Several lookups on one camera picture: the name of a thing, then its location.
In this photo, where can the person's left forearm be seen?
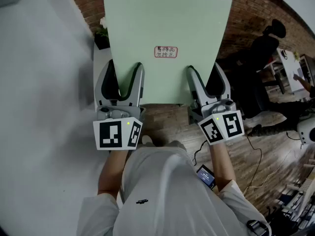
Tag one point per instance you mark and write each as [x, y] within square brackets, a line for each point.
[113, 171]

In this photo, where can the person's white shoe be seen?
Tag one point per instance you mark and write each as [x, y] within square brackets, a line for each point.
[146, 140]

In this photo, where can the black screen device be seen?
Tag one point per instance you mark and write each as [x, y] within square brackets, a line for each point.
[206, 177]

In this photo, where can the white background desk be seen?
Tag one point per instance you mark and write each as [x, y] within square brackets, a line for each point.
[289, 70]

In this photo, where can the white round machine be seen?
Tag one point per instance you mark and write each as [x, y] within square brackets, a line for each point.
[307, 131]

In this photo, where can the cluttered equipment cart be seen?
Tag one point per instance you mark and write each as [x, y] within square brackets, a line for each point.
[295, 200]

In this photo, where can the black office chair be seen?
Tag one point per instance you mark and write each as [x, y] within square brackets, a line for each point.
[264, 48]

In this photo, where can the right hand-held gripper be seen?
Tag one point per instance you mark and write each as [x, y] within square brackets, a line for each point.
[221, 129]

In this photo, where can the pale green cloth sheet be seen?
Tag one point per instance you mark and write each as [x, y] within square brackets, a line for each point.
[167, 28]

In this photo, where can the person's light trousers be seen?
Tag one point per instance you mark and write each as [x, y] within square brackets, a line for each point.
[177, 144]

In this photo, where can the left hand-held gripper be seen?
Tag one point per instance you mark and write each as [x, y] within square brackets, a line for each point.
[110, 134]

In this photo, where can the black flower pot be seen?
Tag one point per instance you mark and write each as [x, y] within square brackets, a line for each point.
[101, 42]

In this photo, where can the person's right forearm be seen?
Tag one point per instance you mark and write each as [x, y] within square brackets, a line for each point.
[222, 163]

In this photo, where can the person's white shirt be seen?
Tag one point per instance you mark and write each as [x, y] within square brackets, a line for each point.
[167, 200]

